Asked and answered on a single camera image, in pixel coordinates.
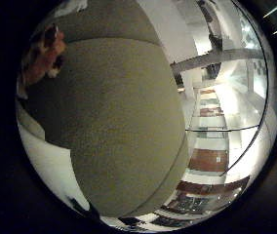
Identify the spotted giraffe plush toy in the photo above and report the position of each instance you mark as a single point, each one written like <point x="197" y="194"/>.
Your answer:
<point x="44" y="58"/>

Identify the brown desk top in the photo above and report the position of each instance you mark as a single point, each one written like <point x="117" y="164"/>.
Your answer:
<point x="208" y="160"/>
<point x="210" y="187"/>

